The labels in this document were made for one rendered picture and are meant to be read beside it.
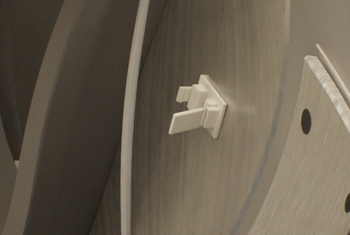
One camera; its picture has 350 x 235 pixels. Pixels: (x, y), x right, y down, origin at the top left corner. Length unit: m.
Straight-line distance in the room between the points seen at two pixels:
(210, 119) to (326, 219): 0.14
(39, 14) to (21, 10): 0.03
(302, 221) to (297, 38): 0.09
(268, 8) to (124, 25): 0.11
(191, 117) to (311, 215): 0.12
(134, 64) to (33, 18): 0.93
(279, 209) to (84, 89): 0.16
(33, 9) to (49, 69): 0.88
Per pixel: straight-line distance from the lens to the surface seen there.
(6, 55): 1.74
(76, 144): 1.01
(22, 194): 1.04
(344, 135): 0.81
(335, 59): 0.84
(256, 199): 0.91
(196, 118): 0.93
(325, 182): 0.83
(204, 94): 0.94
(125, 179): 0.95
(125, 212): 0.95
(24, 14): 1.85
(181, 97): 0.95
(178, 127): 0.93
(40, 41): 1.85
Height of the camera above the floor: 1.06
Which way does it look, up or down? 7 degrees down
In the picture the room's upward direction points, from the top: 3 degrees clockwise
